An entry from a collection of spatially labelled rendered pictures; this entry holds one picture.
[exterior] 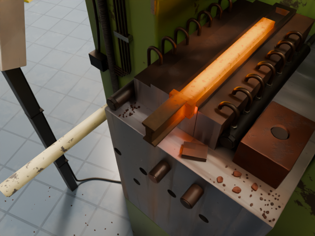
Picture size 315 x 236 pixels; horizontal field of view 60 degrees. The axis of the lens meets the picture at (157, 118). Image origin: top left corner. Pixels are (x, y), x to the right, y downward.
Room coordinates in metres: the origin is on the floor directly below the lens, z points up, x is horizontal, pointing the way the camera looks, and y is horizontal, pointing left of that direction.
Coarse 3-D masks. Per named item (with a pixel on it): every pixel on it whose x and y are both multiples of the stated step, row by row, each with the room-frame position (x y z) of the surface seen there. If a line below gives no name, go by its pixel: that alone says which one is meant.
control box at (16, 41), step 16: (0, 0) 0.52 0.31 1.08; (16, 0) 0.56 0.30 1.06; (0, 16) 0.50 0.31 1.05; (16, 16) 0.54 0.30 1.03; (0, 32) 0.49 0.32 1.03; (16, 32) 0.52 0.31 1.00; (0, 48) 0.47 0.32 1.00; (16, 48) 0.51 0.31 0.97; (0, 64) 0.45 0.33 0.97; (16, 64) 0.49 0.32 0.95
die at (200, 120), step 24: (240, 0) 0.71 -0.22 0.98; (216, 24) 0.59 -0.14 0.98; (240, 24) 0.58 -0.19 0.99; (288, 24) 0.57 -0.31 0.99; (312, 24) 0.59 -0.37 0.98; (192, 48) 0.50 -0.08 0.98; (216, 48) 0.48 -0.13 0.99; (264, 48) 0.48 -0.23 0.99; (288, 48) 0.48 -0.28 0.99; (144, 72) 0.42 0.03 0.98; (168, 72) 0.41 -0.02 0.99; (192, 72) 0.41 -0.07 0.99; (240, 72) 0.41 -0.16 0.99; (264, 72) 0.41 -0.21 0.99; (144, 96) 0.39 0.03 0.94; (168, 96) 0.35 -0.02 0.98; (216, 96) 0.34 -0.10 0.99; (240, 96) 0.34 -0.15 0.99; (192, 120) 0.31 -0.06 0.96; (216, 120) 0.28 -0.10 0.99; (216, 144) 0.28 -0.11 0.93
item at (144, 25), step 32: (96, 0) 0.68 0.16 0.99; (128, 0) 0.60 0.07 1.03; (160, 0) 0.56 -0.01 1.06; (192, 0) 0.66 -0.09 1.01; (224, 0) 0.79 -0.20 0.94; (96, 32) 0.70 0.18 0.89; (128, 32) 0.61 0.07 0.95; (160, 32) 0.56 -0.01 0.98; (192, 32) 0.67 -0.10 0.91; (128, 64) 0.62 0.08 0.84
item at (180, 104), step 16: (256, 32) 0.52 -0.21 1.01; (240, 48) 0.46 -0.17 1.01; (224, 64) 0.41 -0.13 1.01; (208, 80) 0.37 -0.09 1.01; (176, 96) 0.31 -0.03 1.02; (192, 96) 0.32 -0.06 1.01; (160, 112) 0.28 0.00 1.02; (176, 112) 0.30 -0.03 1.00; (192, 112) 0.30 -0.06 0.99; (160, 128) 0.26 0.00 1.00
